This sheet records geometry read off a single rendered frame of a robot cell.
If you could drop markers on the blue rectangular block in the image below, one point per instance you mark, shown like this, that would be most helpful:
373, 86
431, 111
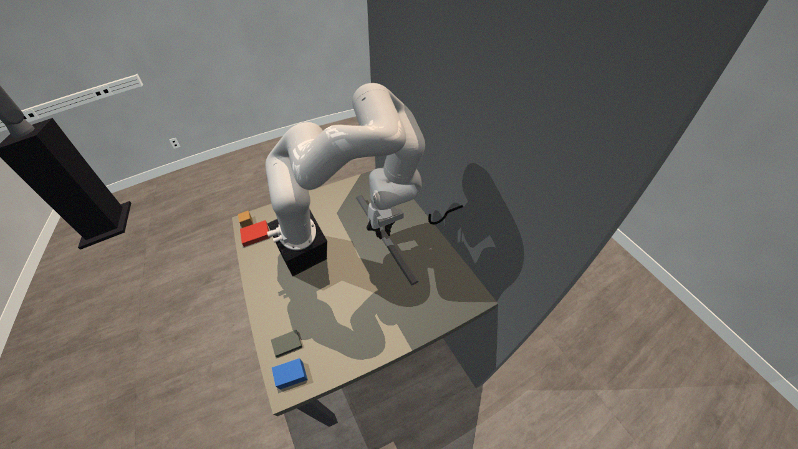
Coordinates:
289, 373

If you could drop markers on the red rectangular block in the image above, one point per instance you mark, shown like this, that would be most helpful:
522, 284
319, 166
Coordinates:
254, 233

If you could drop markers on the small orange box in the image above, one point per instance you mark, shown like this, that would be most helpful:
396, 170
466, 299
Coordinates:
245, 219

